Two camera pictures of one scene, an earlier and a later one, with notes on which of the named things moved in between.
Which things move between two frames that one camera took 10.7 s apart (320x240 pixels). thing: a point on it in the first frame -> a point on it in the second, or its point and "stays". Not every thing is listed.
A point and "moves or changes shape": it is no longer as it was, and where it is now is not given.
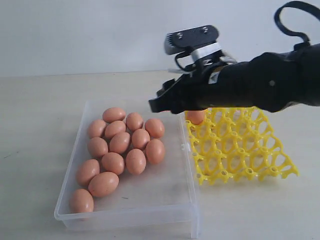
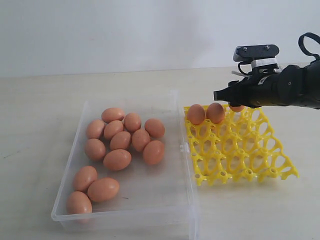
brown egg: [140, 137] stays
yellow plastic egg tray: [237, 142] stays
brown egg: [136, 161] -> [237, 108]
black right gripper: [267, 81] -> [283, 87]
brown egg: [111, 114] stays
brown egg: [155, 151] stays
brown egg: [134, 121] stays
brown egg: [196, 116] stays
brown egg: [103, 184] moves or changes shape
